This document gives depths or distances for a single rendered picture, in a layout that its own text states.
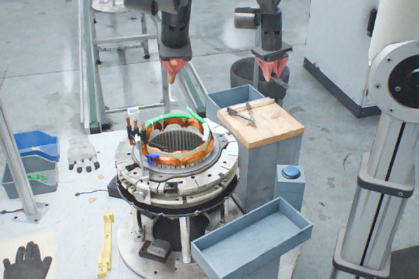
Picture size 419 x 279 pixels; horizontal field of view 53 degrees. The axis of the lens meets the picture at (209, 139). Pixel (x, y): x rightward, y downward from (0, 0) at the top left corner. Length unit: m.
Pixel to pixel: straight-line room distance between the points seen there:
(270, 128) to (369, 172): 0.40
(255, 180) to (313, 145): 1.81
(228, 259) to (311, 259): 1.41
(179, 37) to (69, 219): 0.76
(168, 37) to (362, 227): 0.59
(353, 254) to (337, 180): 1.74
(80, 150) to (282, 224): 0.91
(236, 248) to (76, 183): 0.77
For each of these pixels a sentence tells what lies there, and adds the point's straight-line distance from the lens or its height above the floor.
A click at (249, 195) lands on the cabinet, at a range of 1.31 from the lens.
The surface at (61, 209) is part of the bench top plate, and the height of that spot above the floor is 0.78.
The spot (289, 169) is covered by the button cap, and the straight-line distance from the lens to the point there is 1.12.
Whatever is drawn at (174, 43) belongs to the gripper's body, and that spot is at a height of 1.41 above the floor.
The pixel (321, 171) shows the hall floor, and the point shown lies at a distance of 2.83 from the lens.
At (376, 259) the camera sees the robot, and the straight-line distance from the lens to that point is 1.08.
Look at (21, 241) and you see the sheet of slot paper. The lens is 1.40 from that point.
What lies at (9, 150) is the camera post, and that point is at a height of 1.04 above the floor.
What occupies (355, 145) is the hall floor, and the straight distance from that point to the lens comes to 3.15.
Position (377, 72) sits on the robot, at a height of 1.44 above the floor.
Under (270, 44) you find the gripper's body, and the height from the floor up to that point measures 1.30.
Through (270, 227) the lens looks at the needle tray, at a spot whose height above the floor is 1.03.
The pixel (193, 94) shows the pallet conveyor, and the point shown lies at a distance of 2.03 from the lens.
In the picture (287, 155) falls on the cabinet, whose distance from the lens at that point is 1.29.
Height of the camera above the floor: 1.74
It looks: 35 degrees down
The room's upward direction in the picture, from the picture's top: 1 degrees counter-clockwise
